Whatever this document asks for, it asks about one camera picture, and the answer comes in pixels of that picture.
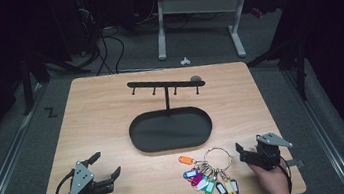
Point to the black metal stand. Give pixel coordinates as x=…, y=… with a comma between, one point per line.
x=300, y=73
x=28, y=95

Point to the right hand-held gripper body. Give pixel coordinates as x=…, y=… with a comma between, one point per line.
x=268, y=153

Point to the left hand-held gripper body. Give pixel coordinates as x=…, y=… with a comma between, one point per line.
x=81, y=177

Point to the desk with white metal legs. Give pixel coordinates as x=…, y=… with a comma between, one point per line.
x=194, y=5

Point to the small grey round object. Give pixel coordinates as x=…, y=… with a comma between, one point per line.
x=195, y=78

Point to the black key rack with tray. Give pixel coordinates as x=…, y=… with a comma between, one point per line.
x=170, y=129

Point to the small white object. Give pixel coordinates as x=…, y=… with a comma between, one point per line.
x=185, y=61

